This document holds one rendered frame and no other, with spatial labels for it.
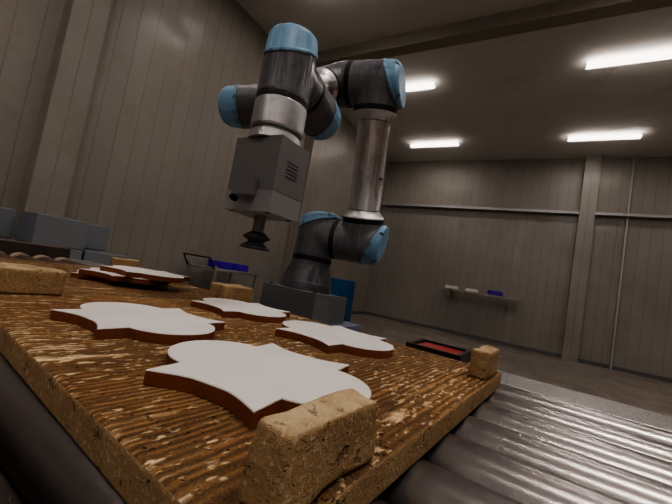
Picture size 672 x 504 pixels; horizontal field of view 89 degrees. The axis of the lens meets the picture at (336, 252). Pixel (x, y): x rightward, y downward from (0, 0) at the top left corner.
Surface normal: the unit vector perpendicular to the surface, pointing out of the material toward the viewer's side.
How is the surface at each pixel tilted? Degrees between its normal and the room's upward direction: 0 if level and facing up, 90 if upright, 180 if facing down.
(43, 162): 90
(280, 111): 90
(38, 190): 90
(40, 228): 90
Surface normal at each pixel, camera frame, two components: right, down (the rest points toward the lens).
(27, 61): 0.86, 0.11
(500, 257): -0.48, -0.14
